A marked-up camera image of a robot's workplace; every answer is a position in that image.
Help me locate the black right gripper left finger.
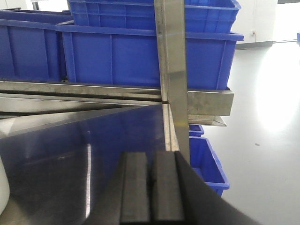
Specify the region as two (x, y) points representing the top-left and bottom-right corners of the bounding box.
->
(120, 152), (150, 223)

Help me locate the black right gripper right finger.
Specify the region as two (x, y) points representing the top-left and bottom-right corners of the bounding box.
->
(152, 151), (184, 222)

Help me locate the white plastic bin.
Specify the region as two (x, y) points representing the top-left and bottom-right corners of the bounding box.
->
(0, 159), (10, 214)

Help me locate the stainless steel shelf rack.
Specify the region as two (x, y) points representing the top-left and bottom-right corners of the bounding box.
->
(0, 0), (233, 225)

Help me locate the blue crate lower right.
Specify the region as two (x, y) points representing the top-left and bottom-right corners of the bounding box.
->
(189, 136), (230, 196)

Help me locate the small blue crate lower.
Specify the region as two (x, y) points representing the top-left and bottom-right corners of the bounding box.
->
(189, 124), (205, 137)

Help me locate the large blue crate front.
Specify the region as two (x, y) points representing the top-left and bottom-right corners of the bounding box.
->
(56, 22), (244, 90)

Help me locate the blue crate upper stacked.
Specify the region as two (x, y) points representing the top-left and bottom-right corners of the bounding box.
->
(68, 0), (241, 33)

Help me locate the blue crate left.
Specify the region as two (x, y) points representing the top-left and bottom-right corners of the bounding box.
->
(0, 10), (72, 82)

